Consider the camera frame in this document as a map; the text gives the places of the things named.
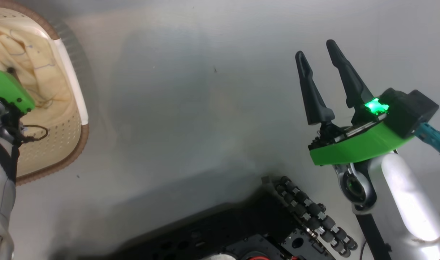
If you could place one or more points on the cream perforated laundry basket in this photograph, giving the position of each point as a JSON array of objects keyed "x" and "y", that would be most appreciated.
[{"x": 57, "y": 144}]

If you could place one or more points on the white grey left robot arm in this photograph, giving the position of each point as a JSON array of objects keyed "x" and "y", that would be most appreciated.
[{"x": 1, "y": 202}]

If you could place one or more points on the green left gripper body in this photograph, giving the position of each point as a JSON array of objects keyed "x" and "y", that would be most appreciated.
[{"x": 7, "y": 88}]

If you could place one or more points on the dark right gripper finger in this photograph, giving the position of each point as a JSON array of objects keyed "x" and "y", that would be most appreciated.
[
  {"x": 314, "y": 97},
  {"x": 352, "y": 85}
]

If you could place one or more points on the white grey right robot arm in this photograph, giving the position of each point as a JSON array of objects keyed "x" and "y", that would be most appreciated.
[{"x": 404, "y": 202}]

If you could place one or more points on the black roller omni wheel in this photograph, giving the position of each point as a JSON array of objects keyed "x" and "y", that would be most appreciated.
[{"x": 314, "y": 213}]

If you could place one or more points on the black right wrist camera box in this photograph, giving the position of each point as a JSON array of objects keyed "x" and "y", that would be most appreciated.
[{"x": 411, "y": 112}]

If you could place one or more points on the cream garment with blue cuffs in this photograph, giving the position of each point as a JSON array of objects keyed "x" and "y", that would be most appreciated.
[{"x": 35, "y": 65}]

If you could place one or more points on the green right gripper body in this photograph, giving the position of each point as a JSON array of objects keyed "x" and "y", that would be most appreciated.
[{"x": 357, "y": 146}]

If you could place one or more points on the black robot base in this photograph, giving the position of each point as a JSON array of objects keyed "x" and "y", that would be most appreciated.
[{"x": 212, "y": 234}]

